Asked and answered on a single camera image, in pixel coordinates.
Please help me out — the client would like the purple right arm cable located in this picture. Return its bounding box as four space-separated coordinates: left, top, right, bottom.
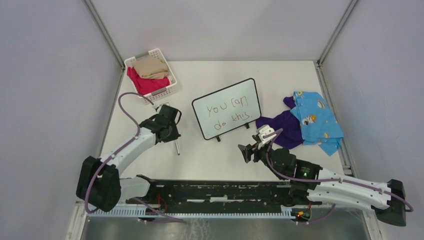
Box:
263 128 415 225

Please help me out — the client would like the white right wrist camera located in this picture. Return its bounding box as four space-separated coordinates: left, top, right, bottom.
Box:
254 125 277 149

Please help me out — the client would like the magenta cloth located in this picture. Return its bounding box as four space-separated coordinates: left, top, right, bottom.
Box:
127 67 170 95

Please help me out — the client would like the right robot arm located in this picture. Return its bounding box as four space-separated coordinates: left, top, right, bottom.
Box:
237 143 412 227

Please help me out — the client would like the beige folded cloth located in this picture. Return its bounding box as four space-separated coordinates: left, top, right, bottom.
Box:
132 55 170 79

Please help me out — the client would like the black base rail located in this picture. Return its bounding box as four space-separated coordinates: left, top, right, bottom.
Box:
141 179 322 214

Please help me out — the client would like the black framed whiteboard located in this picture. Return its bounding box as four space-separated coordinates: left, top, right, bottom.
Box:
191 78 262 140

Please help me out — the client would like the blue patterned cloth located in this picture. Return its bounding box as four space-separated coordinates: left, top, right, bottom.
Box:
290 91 344 156

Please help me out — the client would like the white plastic basket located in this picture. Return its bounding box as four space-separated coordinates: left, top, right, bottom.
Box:
124 48 178 102

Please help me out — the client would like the purple cloth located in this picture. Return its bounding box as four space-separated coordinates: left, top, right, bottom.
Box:
255 96 304 150

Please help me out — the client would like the white whiteboard marker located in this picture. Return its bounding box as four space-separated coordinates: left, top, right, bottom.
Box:
175 140 181 156

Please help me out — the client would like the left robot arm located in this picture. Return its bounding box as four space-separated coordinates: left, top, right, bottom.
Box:
76 104 182 214

